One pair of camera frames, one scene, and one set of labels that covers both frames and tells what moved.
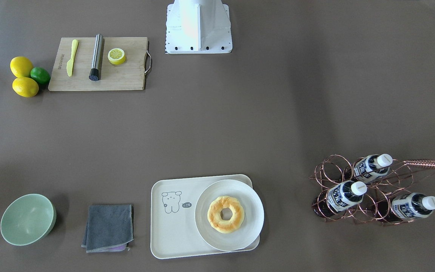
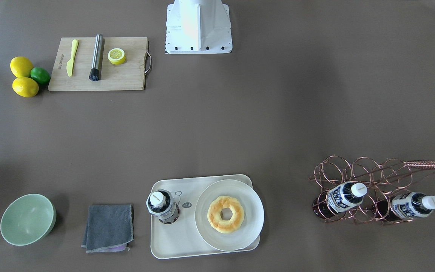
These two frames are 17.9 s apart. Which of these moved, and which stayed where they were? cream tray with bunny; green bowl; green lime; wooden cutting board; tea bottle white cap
Moved: tea bottle white cap
Stayed: cream tray with bunny; green lime; wooden cutting board; green bowl
